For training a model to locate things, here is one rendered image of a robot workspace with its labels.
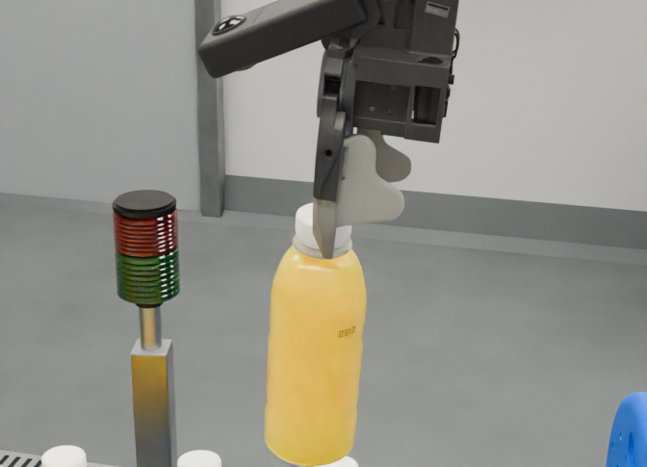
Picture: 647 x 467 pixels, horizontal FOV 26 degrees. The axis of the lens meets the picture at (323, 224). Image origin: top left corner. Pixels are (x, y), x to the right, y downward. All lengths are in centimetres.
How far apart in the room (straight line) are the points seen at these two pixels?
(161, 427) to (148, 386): 5
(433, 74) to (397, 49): 3
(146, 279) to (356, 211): 50
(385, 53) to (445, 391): 286
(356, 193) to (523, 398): 281
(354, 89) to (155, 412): 65
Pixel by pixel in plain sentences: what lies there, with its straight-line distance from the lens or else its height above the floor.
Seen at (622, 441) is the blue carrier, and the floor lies 118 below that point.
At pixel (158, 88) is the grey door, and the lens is 480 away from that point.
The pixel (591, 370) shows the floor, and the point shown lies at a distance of 388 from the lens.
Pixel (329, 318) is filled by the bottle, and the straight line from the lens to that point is 97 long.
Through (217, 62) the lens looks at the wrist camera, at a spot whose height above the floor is 151.
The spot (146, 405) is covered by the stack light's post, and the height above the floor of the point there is 104.
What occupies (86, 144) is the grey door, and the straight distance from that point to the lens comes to 497.
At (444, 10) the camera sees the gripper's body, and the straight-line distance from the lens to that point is 88.
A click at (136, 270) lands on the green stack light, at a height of 120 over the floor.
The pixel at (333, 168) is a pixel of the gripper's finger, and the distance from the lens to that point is 90.
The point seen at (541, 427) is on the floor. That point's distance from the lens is 358.
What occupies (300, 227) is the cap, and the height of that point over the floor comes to 139.
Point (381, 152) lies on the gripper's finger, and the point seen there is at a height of 143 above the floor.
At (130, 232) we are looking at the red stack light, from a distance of 137.
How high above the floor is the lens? 173
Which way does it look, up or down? 21 degrees down
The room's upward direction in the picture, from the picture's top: straight up
